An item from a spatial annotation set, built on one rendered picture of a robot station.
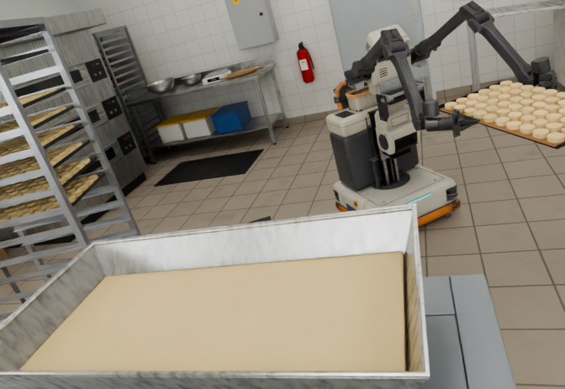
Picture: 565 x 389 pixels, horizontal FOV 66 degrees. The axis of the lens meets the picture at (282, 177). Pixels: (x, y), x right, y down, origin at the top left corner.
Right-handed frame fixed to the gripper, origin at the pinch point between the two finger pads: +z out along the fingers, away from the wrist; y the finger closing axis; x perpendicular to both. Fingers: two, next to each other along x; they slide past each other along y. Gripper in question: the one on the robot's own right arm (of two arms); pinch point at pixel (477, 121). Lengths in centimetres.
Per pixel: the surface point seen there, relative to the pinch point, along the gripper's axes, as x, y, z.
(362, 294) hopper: -139, 36, -7
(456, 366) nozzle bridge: -141, 27, 4
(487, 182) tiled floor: 132, -104, -3
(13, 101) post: -75, 54, -155
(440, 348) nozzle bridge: -138, 27, 2
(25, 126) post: -75, 43, -155
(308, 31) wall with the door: 351, -7, -206
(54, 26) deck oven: 129, 75, -364
